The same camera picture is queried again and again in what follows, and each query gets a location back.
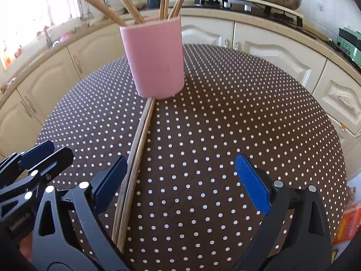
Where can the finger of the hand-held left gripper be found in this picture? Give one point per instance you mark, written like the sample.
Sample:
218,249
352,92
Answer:
60,158
36,152

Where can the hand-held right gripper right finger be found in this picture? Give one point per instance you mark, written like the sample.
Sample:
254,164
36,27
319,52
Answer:
251,180

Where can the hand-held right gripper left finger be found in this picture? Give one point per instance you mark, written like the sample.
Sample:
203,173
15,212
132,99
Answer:
110,180

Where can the light wooden chopstick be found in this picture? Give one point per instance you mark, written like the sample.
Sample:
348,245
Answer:
143,146
137,138

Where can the pink cup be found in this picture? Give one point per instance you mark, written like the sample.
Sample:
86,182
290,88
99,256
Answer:
155,56

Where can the set of wooden chopsticks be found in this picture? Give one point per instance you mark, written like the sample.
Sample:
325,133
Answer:
127,2

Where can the person's left hand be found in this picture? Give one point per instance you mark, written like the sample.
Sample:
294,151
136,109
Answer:
25,247

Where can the orange snack packet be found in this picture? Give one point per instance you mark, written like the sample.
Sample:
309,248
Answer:
348,225

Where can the metal sink faucet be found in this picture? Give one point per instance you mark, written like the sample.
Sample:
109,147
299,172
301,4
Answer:
48,38

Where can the cream kitchen base cabinet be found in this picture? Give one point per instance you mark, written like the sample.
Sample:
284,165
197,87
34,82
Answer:
268,50

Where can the kitchen window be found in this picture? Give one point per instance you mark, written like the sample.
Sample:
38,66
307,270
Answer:
28,11

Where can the green countertop appliance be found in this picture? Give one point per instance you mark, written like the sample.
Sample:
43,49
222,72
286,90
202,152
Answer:
351,46

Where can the black gas stove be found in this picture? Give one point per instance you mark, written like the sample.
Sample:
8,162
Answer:
282,14

